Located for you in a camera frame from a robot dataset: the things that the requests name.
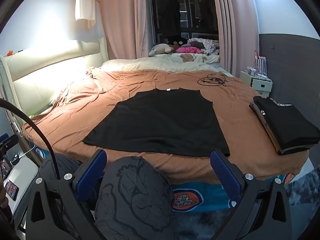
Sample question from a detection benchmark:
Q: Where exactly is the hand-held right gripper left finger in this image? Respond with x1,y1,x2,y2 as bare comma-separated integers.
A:
26,149,108,240

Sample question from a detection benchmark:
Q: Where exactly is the black plush toy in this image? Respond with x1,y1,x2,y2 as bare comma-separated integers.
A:
166,37,188,47

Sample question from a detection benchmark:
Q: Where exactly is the dark hanging garment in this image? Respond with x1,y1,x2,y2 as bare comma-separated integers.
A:
192,0,203,20

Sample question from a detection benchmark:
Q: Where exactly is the cream pillow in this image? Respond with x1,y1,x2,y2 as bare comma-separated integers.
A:
101,57,213,73

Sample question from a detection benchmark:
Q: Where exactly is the white nightstand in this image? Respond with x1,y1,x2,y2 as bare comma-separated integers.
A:
239,70,273,98

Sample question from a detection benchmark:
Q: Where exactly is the smartphone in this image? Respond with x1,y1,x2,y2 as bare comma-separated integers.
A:
4,179,19,201

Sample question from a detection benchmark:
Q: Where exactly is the white hanging garment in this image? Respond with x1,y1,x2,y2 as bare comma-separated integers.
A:
74,0,97,29

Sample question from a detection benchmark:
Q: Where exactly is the pink plush toy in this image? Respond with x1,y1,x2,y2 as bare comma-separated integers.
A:
176,46,203,54

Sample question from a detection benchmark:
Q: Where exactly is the stack of folded dark clothes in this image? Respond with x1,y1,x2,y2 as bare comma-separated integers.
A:
253,96,320,151

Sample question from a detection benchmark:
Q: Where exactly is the brown blanket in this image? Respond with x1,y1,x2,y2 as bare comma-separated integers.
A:
22,69,309,184

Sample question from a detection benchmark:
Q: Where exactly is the cream plush toy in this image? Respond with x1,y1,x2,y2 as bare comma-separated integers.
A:
149,43,173,57

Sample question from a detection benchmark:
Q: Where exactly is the dark hanging coat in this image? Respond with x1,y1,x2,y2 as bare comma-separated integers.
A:
160,0,181,38

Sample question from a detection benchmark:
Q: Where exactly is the thick black cable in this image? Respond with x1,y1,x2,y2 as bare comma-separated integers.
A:
0,99,62,180

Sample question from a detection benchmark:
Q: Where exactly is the thin black cable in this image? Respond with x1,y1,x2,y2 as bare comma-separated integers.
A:
197,74,232,87

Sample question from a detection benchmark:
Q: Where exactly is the white power strip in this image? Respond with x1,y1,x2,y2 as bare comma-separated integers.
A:
246,66,272,81

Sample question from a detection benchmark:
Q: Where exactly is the pink curtain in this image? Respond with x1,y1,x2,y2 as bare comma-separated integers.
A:
209,0,260,77
99,0,150,60

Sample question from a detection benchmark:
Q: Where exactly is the cream padded headboard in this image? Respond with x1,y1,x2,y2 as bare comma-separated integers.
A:
0,36,108,120

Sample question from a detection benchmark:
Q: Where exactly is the floral quilt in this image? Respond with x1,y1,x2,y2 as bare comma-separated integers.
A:
187,38,220,55

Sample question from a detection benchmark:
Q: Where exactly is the black sleeveless top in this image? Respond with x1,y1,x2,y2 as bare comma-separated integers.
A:
82,88,230,157

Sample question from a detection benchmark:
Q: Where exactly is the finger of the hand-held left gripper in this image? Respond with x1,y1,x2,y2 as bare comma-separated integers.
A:
0,134,19,155

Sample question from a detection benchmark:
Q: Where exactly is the striped gift bag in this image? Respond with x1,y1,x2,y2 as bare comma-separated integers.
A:
254,50,267,74

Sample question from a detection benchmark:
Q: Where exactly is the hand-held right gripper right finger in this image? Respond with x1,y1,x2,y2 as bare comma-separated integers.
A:
209,149,293,240

